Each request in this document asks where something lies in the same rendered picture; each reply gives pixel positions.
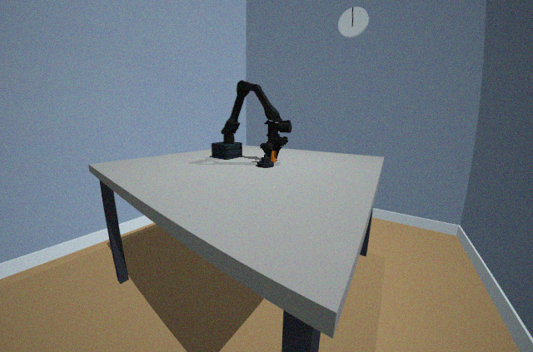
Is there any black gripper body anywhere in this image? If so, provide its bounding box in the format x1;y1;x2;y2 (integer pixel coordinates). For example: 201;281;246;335
261;132;284;149

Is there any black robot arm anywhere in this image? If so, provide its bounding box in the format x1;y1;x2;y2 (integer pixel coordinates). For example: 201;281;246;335
221;81;292;145

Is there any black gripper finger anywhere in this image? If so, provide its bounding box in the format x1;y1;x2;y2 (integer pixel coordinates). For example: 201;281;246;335
262;149;274;160
272;146;283;158

